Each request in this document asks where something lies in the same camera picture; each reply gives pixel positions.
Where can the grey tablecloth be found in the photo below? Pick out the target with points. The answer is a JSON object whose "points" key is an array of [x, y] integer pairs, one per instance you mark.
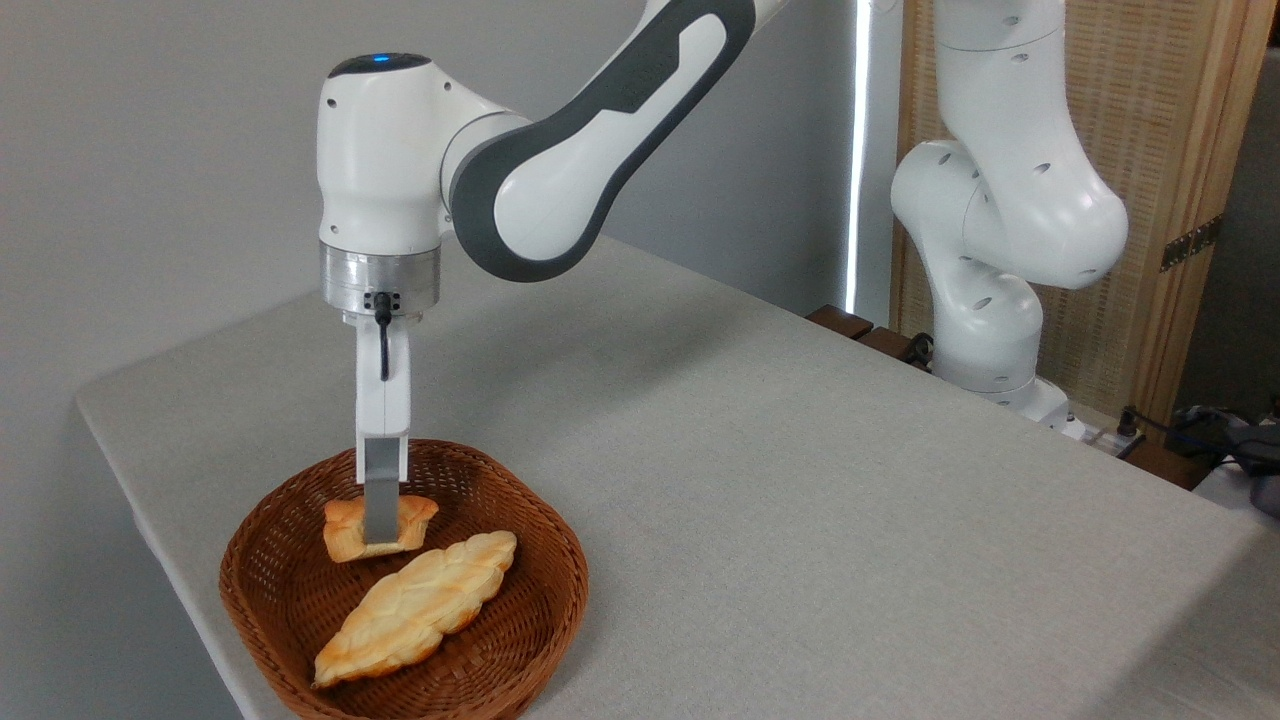
{"points": [[800, 500]]}

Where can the dark grey bag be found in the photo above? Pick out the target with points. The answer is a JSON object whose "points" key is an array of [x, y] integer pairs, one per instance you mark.
{"points": [[1245, 450]]}

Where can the brown wicker basket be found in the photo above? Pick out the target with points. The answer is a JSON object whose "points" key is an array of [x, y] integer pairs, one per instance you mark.
{"points": [[285, 600]]}

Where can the white vertical light strip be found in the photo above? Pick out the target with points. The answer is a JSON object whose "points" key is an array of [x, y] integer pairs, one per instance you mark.
{"points": [[858, 150]]}

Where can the black table clamp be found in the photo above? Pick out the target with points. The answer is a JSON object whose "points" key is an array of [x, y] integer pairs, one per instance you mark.
{"points": [[920, 352]]}

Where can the long golden braided bread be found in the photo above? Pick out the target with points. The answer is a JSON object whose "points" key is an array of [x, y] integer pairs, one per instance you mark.
{"points": [[420, 605]]}

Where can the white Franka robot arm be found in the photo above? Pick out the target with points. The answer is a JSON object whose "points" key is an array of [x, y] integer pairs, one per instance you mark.
{"points": [[380, 150]]}

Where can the small round orange bread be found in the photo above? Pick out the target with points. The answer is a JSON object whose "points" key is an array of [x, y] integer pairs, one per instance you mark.
{"points": [[342, 530]]}

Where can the metal screen hinge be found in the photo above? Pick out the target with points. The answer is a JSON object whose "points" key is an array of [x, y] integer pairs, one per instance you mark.
{"points": [[1190, 243]]}

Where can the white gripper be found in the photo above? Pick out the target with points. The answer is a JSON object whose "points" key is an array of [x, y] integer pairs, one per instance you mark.
{"points": [[383, 400]]}

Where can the dark brown wooden slat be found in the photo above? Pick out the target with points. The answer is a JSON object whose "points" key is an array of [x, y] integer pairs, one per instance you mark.
{"points": [[887, 343], [840, 321]]}

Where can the white power strip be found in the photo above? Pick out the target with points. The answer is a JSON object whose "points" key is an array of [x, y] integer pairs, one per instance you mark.
{"points": [[1095, 436]]}

